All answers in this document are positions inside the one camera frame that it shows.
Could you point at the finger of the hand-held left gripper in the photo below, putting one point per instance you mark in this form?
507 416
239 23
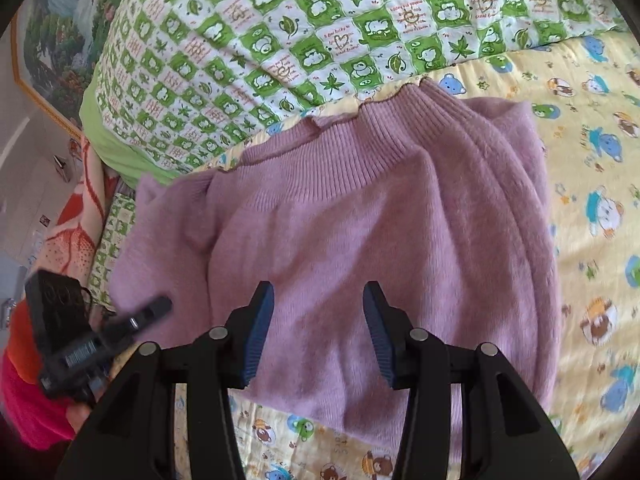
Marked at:
142 315

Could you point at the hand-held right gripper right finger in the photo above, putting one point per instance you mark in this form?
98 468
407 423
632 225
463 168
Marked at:
380 340

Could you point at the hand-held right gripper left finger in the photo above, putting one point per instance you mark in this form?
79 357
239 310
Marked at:
257 340

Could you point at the purple knit sweater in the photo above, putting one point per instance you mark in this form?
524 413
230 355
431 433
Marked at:
350 220

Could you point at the person's left forearm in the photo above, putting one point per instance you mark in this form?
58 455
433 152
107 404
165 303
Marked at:
35 410

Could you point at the red cloth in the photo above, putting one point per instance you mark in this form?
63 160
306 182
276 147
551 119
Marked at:
25 345

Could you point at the green checkered quilt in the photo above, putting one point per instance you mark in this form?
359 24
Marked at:
115 250

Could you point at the orange patterned blanket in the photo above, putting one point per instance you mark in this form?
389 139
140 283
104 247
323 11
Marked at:
70 230

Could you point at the yellow cartoon bear bed sheet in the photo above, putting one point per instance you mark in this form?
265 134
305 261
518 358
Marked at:
590 210

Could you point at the green checked quilt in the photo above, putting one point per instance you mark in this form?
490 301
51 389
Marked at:
300 40

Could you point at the framed landscape wall picture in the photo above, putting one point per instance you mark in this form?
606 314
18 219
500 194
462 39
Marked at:
60 45

